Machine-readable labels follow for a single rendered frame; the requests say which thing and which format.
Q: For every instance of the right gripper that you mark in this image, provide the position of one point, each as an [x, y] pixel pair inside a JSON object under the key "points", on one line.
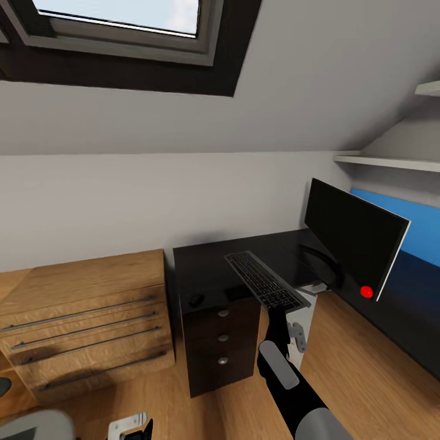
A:
{"points": [[278, 320]]}

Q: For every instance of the swivel chair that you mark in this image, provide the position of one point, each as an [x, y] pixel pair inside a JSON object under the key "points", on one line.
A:
{"points": [[47, 424]]}

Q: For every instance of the keyboard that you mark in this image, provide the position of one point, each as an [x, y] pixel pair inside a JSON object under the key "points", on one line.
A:
{"points": [[269, 288]]}

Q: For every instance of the monitor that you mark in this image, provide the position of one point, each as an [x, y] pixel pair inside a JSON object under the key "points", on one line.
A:
{"points": [[363, 237]]}

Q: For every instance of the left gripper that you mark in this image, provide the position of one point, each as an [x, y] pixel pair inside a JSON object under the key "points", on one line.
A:
{"points": [[139, 435]]}

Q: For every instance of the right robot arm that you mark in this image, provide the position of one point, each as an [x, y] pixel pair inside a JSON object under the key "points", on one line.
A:
{"points": [[306, 415]]}

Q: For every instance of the desk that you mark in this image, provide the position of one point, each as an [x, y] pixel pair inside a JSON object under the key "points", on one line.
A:
{"points": [[407, 312]]}

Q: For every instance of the mouse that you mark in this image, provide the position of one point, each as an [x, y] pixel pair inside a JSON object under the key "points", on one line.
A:
{"points": [[196, 297]]}

